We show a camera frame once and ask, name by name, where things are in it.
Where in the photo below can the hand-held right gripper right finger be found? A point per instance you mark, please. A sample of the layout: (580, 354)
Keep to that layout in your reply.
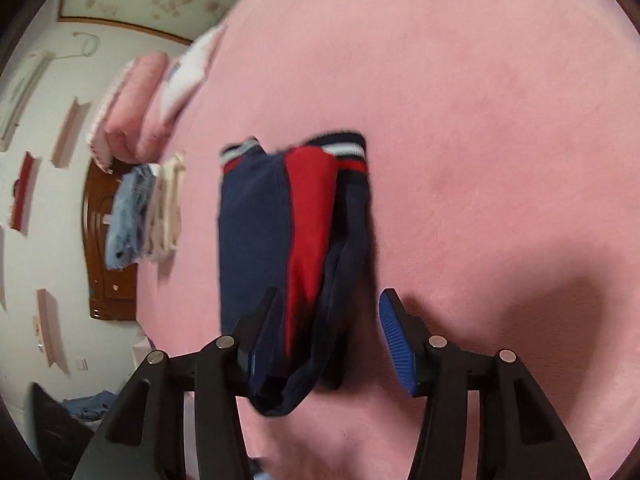
(395, 340)

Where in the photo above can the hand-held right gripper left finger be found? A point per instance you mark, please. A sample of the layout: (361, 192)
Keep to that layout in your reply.
(262, 345)

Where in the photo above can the navy and red varsity jacket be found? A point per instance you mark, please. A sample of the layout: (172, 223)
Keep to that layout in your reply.
(250, 220)

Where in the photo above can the blue cloth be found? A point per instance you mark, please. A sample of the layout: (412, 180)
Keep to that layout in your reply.
(90, 405)

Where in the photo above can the wooden headboard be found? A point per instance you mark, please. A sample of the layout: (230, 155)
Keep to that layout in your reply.
(100, 260)

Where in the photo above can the folded blue jeans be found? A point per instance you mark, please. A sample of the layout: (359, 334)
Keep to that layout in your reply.
(127, 210)

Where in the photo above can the black object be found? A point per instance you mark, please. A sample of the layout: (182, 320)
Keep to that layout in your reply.
(60, 435)

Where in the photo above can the pink fleece bed blanket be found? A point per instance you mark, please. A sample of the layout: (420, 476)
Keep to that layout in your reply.
(475, 110)

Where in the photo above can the folded pink quilt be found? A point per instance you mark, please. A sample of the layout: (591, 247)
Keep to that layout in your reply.
(135, 110)

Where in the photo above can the white printed pillow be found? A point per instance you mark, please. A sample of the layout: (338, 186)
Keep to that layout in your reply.
(192, 70)

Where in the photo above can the pink wall strip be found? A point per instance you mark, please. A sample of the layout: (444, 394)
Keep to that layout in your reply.
(50, 330)
(70, 132)

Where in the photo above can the red wall strip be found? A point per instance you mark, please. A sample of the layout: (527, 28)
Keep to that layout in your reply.
(24, 195)

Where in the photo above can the white wall strip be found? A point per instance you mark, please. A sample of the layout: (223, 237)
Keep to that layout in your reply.
(22, 100)

